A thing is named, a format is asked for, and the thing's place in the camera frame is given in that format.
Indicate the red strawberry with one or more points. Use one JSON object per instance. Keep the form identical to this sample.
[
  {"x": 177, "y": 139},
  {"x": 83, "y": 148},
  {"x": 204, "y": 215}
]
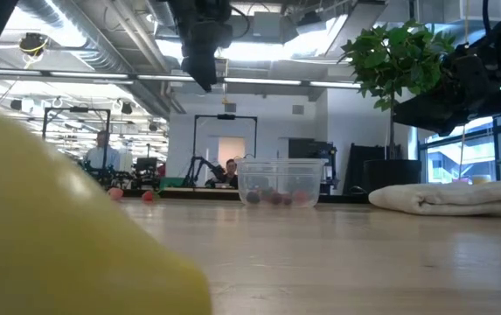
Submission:
[{"x": 147, "y": 196}]

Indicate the yellow cup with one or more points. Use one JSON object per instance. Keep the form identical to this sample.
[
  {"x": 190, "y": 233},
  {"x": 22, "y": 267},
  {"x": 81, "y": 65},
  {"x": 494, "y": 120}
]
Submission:
[{"x": 481, "y": 179}]

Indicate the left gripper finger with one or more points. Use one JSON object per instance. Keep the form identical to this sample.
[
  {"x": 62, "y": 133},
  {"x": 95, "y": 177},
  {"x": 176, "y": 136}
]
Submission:
[{"x": 204, "y": 70}]

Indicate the pink raspberry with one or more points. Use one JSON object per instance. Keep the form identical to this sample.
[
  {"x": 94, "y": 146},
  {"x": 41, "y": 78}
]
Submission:
[
  {"x": 301, "y": 196},
  {"x": 115, "y": 193}
]

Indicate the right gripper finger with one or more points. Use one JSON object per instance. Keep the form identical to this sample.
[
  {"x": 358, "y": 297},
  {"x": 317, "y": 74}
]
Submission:
[{"x": 433, "y": 114}]

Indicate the black cabinet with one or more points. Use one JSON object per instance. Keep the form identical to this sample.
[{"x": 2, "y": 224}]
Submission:
[{"x": 311, "y": 149}]

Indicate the long ceiling light strip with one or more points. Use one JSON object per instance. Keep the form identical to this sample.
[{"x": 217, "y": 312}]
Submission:
[{"x": 254, "y": 81}]

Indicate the black ceiling camera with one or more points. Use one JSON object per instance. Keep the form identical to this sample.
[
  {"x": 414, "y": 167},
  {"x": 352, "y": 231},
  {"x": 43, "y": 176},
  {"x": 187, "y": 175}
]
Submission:
[{"x": 33, "y": 44}]

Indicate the person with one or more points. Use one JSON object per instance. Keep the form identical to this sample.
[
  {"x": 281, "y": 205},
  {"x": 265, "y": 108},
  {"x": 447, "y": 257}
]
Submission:
[
  {"x": 231, "y": 171},
  {"x": 101, "y": 153}
]

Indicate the checked white cloth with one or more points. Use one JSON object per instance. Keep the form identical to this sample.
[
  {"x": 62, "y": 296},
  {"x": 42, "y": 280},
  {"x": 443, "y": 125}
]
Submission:
[{"x": 451, "y": 197}]

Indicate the green plant in black pot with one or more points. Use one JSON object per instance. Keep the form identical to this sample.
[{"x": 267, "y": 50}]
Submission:
[{"x": 390, "y": 57}]

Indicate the black gantry frame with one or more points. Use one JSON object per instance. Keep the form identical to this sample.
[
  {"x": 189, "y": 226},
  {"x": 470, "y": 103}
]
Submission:
[
  {"x": 226, "y": 116},
  {"x": 77, "y": 109}
]

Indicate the dark red cherry with stem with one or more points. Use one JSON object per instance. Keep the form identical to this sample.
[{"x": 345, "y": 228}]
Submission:
[{"x": 276, "y": 199}]

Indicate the yellow lemon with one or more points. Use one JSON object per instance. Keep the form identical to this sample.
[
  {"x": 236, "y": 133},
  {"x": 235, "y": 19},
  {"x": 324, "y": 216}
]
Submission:
[{"x": 36, "y": 219}]

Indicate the clear plastic tupperware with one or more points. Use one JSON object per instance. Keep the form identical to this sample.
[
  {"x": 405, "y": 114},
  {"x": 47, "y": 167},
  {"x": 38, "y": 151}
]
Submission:
[{"x": 280, "y": 175}]

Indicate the black panel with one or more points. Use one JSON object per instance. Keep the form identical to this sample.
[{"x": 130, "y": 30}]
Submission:
[{"x": 359, "y": 157}]

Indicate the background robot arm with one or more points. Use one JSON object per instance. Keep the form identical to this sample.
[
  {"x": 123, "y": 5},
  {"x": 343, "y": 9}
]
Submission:
[{"x": 193, "y": 166}]

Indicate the silver ventilation duct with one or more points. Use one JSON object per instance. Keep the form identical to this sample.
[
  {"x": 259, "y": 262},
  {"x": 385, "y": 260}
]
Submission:
[{"x": 57, "y": 13}]

